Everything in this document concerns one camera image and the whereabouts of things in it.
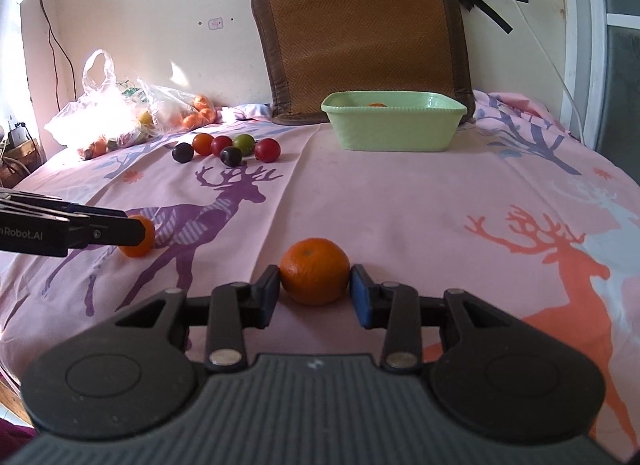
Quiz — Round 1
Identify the pink deer-print bedsheet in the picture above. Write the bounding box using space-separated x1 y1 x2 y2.
0 89 640 448

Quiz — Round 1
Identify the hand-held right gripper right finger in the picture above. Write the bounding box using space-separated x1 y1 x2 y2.
349 264 523 373

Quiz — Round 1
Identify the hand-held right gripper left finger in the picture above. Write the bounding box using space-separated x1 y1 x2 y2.
114 265 281 373

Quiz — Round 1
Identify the white and blue cloth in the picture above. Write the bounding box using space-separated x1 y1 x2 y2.
218 102 274 122

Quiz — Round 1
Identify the clear plastic bag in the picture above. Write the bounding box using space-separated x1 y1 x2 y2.
43 49 152 162
136 77 219 138

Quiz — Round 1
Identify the brown woven seat cushion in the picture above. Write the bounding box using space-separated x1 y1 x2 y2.
250 0 477 127

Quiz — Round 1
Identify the white cable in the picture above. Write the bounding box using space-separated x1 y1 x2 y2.
474 0 585 143

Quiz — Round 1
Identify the white window frame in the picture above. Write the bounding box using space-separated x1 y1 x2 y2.
556 0 640 158

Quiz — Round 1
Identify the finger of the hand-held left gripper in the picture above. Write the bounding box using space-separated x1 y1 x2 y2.
66 217 147 251
62 201 130 220

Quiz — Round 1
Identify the small orange tomato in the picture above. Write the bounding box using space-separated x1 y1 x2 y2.
118 215 156 258

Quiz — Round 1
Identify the light green bowl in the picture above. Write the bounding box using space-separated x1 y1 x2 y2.
321 91 469 152

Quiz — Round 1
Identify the thin black cable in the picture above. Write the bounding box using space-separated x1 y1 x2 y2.
29 0 77 102

